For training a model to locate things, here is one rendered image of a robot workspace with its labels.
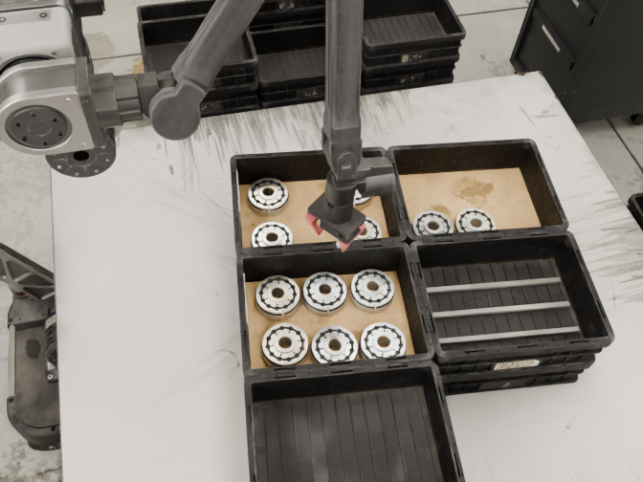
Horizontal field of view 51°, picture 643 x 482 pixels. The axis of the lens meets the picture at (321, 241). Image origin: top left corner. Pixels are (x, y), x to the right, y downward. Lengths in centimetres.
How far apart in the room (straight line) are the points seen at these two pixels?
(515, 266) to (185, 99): 98
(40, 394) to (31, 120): 128
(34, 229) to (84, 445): 141
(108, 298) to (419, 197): 84
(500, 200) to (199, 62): 102
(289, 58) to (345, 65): 172
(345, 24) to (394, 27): 176
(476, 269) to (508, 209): 22
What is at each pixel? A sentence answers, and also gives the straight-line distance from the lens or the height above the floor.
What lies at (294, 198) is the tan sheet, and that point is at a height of 83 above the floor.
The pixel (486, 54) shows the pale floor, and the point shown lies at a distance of 363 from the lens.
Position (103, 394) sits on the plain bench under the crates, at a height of 70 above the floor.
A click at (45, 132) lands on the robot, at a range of 112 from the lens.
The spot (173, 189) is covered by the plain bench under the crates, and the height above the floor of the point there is 70.
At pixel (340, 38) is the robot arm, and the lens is 112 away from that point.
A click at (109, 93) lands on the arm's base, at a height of 148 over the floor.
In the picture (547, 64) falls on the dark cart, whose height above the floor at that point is 31.
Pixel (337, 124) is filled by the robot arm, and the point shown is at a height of 138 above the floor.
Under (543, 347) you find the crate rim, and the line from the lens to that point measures 152.
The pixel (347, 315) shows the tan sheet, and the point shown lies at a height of 83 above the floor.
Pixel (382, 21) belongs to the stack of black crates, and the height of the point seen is 49.
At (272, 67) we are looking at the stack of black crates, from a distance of 281.
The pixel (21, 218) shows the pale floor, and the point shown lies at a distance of 294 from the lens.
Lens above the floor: 221
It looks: 55 degrees down
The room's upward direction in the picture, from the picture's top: 5 degrees clockwise
